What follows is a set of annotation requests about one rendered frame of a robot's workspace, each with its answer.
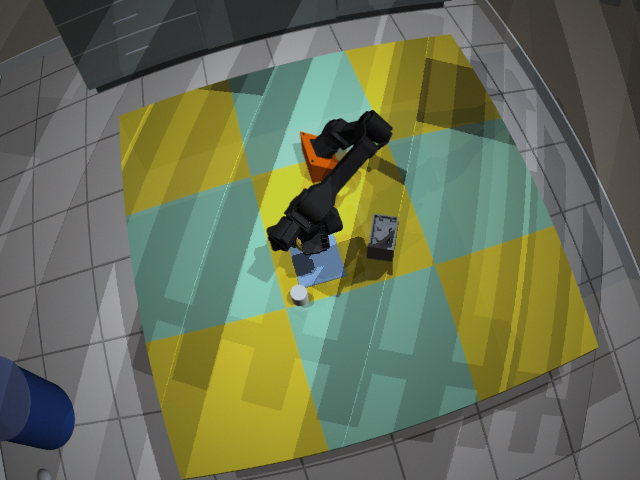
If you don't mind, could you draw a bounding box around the grey cylinder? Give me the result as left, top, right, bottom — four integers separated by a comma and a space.
290, 285, 308, 306

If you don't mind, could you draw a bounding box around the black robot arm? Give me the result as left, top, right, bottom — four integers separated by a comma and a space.
267, 110, 393, 255

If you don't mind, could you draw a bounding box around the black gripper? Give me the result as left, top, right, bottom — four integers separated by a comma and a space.
266, 207, 343, 251

